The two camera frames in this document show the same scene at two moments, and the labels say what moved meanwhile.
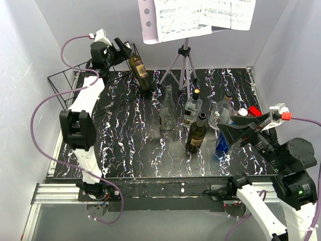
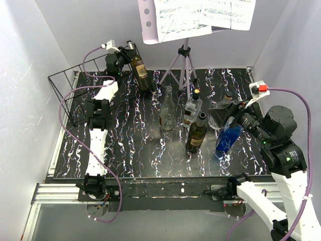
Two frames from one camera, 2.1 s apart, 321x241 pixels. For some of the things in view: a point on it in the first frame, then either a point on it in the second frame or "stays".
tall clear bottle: (167, 110) stays
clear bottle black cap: (193, 107) stays
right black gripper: (232, 132) → (220, 115)
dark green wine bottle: (139, 70) stays
